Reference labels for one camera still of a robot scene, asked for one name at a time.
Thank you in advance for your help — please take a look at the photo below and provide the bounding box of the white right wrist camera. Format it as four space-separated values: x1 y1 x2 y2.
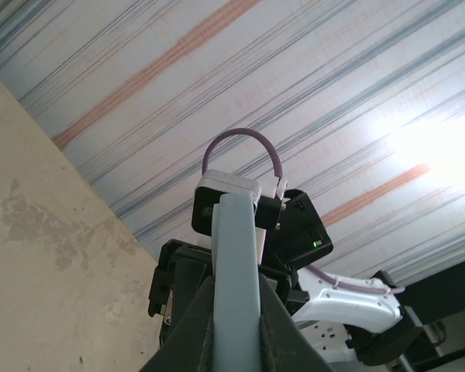
191 169 264 236

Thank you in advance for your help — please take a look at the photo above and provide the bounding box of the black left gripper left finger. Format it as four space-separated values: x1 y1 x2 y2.
139 270 218 372

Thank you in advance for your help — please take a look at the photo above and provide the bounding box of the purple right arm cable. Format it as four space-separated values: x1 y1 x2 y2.
201 126 407 299

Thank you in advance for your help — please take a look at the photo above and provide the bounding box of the light green phone case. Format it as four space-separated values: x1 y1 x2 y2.
211 192 264 372

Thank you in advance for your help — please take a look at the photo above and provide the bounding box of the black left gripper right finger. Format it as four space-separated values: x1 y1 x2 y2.
259 270 331 372

